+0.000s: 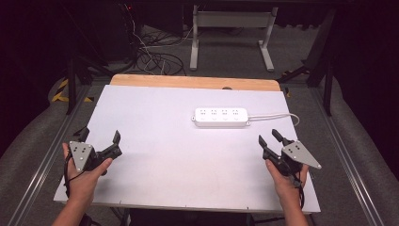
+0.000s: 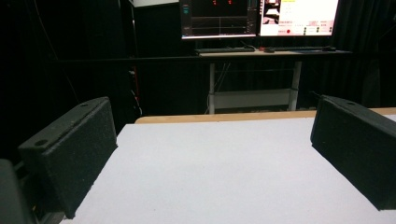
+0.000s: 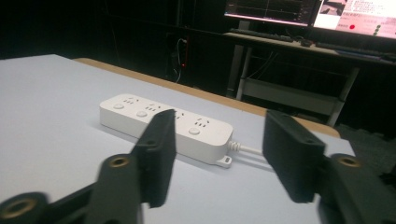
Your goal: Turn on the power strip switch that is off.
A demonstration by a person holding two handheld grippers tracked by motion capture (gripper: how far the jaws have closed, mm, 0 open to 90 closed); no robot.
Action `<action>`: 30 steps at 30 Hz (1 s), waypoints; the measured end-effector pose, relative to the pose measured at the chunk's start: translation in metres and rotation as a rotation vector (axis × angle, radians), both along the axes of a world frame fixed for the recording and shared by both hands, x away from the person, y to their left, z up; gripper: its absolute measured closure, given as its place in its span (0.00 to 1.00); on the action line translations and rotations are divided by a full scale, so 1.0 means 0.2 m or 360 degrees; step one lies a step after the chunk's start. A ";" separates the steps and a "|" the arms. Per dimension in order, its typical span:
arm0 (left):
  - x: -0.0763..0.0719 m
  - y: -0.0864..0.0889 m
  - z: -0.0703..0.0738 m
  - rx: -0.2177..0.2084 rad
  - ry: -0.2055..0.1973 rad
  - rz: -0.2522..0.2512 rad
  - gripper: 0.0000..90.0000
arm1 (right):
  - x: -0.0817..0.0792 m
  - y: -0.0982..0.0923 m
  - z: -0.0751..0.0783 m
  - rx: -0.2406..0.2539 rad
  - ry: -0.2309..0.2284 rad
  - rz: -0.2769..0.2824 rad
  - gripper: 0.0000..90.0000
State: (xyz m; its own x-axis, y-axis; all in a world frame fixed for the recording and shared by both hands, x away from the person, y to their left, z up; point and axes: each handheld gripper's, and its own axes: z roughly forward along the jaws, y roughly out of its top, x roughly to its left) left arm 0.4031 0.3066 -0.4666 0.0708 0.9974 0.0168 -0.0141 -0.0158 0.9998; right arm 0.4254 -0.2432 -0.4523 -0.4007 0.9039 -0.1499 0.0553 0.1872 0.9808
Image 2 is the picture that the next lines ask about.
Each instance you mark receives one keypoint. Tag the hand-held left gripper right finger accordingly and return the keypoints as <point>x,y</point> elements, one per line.
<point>355,149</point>

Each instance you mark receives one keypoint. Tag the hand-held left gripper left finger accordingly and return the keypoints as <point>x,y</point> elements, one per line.
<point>71,155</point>

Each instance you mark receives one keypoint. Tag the black curtain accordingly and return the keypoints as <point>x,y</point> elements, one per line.
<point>364,53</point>

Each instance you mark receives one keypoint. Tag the black computer mouse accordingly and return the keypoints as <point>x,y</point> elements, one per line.
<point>329,48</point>

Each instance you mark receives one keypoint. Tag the black keyboard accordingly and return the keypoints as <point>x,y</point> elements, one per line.
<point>299,48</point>
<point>224,49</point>

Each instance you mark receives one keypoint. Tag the wooden desk with white legs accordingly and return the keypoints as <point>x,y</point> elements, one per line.
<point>255,77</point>

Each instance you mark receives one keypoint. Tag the white table cover sheet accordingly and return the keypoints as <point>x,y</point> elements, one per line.
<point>224,174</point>

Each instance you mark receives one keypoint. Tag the bright-screen computer monitor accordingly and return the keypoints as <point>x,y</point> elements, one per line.
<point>297,17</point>

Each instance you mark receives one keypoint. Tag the dark-screen computer monitor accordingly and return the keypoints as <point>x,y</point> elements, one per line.
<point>219,18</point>

